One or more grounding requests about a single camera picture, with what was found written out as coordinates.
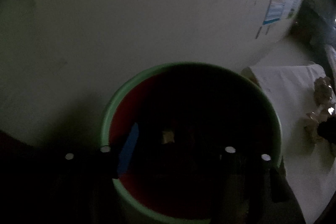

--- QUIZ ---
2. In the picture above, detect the pink snack wrapper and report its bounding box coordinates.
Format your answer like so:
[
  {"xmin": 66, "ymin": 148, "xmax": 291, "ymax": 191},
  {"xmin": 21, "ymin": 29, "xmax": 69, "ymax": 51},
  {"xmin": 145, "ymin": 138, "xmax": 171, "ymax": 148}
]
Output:
[{"xmin": 163, "ymin": 131, "xmax": 174, "ymax": 144}]

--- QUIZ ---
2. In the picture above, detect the brown crumpled wrapper pile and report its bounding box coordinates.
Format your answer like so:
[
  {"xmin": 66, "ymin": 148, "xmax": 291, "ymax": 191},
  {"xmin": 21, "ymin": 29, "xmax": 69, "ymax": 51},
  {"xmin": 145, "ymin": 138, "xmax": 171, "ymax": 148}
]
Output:
[{"xmin": 304, "ymin": 77, "xmax": 335, "ymax": 144}]

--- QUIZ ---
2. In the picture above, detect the green trash bin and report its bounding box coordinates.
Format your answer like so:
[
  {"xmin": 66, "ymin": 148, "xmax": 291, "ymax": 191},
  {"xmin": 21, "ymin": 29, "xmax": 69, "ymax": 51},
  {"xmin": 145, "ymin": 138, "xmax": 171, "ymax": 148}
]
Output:
[{"xmin": 100, "ymin": 63, "xmax": 282, "ymax": 223}]

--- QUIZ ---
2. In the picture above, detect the blue wall poster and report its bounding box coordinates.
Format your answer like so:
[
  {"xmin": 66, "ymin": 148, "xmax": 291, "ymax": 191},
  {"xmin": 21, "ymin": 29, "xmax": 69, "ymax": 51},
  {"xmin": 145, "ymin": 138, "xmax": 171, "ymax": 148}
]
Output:
[{"xmin": 255, "ymin": 0, "xmax": 301, "ymax": 39}]

